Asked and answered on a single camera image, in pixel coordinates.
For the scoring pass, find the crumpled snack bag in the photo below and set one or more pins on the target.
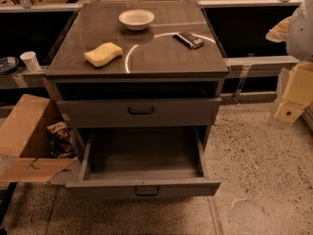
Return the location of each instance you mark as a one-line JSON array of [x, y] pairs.
[[60, 146]]

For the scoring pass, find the grey top drawer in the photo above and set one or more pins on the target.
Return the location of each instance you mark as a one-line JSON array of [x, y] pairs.
[[136, 113]]

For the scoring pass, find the grey drawer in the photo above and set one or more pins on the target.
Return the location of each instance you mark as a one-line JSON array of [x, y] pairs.
[[136, 113], [138, 163]]

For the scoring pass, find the grey drawer cabinet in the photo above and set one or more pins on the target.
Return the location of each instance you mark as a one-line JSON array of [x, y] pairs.
[[154, 64]]

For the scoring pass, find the dark round lid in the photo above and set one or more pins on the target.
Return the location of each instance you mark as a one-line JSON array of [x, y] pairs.
[[8, 65]]

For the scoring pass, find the yellow covered gripper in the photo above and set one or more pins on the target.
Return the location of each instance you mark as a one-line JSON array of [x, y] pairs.
[[300, 36]]

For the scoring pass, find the white paper cup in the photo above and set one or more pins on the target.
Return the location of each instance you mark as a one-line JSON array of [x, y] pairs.
[[30, 60]]

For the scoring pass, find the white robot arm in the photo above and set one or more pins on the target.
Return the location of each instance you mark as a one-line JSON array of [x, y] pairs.
[[297, 32]]

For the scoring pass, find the yellow sponge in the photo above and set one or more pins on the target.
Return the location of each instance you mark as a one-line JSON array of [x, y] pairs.
[[103, 54]]

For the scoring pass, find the white bowl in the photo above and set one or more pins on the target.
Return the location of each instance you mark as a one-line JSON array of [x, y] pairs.
[[136, 19]]

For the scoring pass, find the brown cardboard box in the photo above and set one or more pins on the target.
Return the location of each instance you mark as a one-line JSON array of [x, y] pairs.
[[25, 138]]

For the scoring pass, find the dark snack bar packet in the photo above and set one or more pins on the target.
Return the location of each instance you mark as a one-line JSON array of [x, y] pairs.
[[189, 40]]

